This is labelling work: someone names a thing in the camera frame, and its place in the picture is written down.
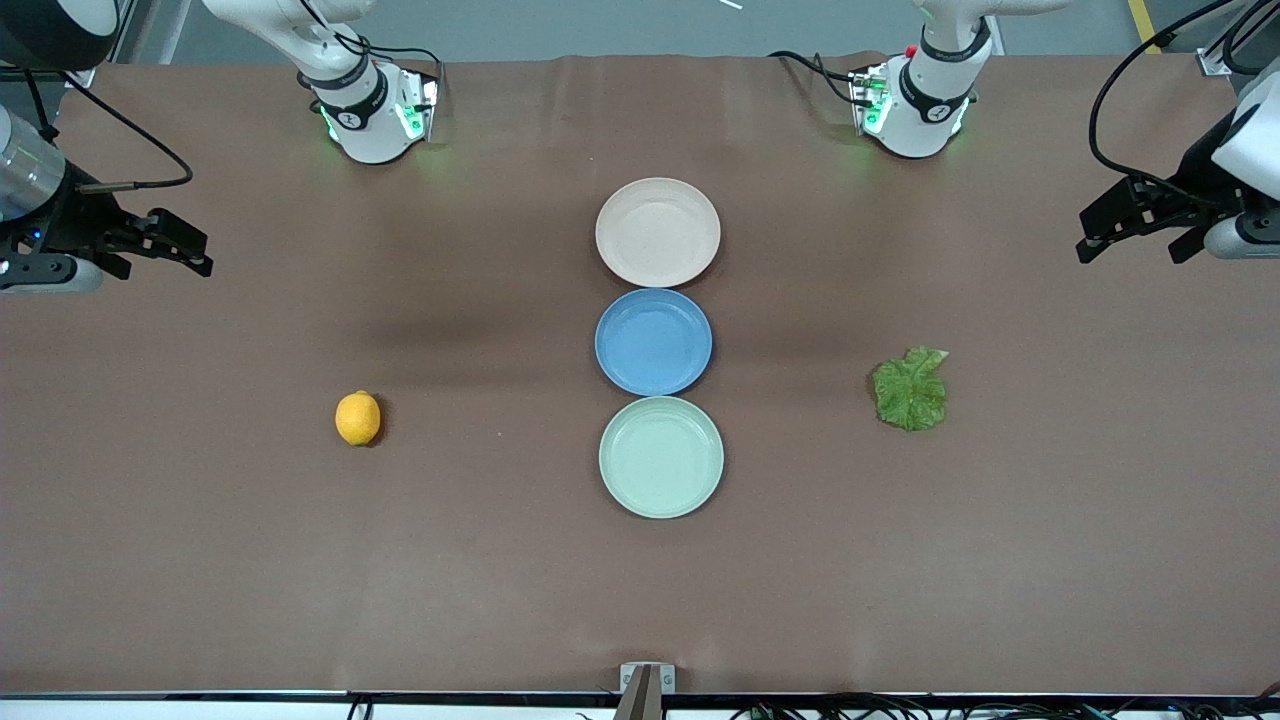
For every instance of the blue round plate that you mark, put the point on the blue round plate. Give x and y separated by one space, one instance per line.
653 342

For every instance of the pale green round plate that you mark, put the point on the pale green round plate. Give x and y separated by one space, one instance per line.
661 457

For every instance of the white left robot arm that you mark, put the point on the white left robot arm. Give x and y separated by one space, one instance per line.
920 120

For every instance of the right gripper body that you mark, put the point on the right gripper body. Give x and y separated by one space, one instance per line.
72 222

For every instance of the green lettuce leaf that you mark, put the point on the green lettuce leaf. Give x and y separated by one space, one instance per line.
910 392

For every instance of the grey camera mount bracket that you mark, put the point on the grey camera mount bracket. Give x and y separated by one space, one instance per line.
646 685

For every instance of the yellow floor tape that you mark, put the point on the yellow floor tape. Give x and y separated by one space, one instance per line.
1142 25

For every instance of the beige round plate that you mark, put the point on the beige round plate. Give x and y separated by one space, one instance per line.
657 232

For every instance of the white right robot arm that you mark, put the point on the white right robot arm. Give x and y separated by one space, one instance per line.
370 130

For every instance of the brown table cover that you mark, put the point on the brown table cover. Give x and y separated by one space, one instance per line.
300 550

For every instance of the yellow lemon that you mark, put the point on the yellow lemon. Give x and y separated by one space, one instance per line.
358 418

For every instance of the aluminium frame profile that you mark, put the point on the aluminium frame profile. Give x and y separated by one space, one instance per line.
1214 62

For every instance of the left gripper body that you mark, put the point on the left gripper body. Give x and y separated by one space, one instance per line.
1193 172

